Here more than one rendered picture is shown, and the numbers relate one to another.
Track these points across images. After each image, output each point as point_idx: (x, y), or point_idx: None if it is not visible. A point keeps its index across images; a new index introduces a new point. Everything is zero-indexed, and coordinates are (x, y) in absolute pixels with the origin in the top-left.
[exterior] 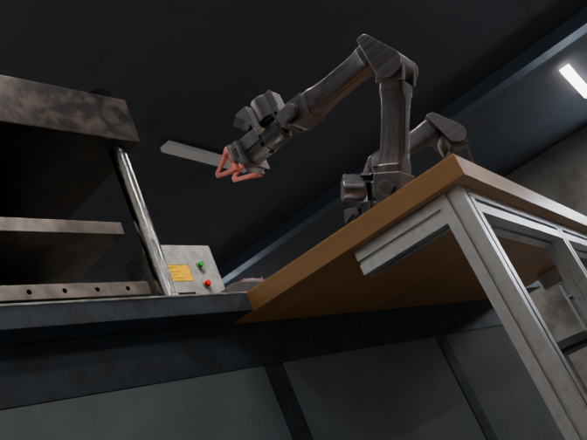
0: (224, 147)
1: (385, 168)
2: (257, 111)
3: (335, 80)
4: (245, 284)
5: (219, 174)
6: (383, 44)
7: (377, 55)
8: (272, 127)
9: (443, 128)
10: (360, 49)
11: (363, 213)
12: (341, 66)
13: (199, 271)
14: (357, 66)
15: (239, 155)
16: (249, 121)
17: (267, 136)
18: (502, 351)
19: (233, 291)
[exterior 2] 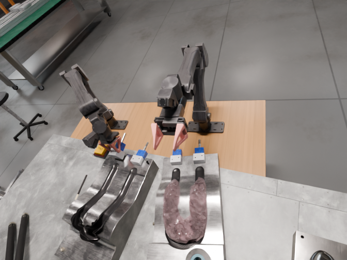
0: (183, 125)
1: (206, 108)
2: (179, 91)
3: (194, 67)
4: (219, 188)
5: (176, 147)
6: (206, 50)
7: (205, 55)
8: (185, 100)
9: (83, 73)
10: (199, 50)
11: (106, 134)
12: (194, 59)
13: None
14: (198, 59)
15: (187, 127)
16: (175, 100)
17: (185, 107)
18: None
19: (220, 196)
